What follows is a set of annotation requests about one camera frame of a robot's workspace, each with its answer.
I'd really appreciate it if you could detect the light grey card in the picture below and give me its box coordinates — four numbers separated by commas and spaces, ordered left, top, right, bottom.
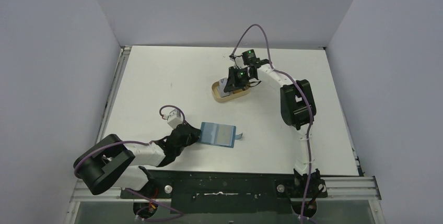
220, 84, 233, 98

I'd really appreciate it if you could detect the beige oval plastic tray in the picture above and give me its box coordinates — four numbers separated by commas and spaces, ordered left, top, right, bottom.
211, 78, 250, 103

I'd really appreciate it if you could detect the teal leather card holder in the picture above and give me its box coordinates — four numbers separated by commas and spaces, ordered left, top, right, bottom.
197, 122, 243, 148

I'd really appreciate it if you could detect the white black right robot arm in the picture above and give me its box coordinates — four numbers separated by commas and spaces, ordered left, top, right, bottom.
222, 49, 325, 197

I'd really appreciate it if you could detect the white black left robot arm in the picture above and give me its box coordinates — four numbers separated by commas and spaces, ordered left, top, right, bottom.
73, 123, 202, 197

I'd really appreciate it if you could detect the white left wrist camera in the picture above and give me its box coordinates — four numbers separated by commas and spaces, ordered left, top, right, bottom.
166, 109, 184, 129

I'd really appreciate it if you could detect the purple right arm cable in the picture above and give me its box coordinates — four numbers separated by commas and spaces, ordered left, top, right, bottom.
230, 24, 316, 224

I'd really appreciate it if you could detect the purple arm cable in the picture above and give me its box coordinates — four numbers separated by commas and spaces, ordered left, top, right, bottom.
230, 24, 316, 224
73, 104, 186, 223

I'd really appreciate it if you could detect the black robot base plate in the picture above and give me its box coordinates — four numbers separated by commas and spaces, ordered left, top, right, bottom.
120, 167, 328, 221

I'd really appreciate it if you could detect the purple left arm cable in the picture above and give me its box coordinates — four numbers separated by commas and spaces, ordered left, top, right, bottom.
73, 104, 186, 223

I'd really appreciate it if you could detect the aluminium frame rail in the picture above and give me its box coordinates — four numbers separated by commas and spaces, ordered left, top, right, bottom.
63, 46, 132, 223

